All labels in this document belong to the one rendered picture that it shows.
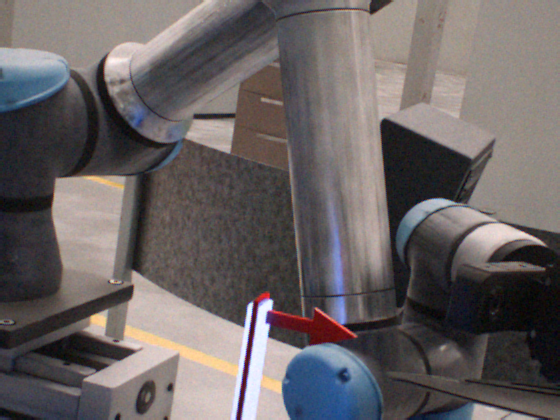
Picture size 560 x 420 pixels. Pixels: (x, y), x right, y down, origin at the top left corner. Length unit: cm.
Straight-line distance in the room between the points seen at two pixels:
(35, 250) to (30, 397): 14
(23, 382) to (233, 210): 169
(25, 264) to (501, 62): 617
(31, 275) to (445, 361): 43
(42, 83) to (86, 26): 1000
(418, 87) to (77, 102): 1090
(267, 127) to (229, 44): 648
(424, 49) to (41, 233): 1091
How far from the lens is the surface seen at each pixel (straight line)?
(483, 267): 81
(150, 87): 120
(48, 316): 115
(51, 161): 119
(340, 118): 90
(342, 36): 90
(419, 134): 127
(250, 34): 112
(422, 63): 1203
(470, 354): 101
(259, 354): 73
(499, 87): 722
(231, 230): 282
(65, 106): 119
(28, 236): 119
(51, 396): 115
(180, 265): 298
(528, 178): 716
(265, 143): 762
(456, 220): 99
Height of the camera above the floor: 139
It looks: 10 degrees down
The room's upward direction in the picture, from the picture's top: 9 degrees clockwise
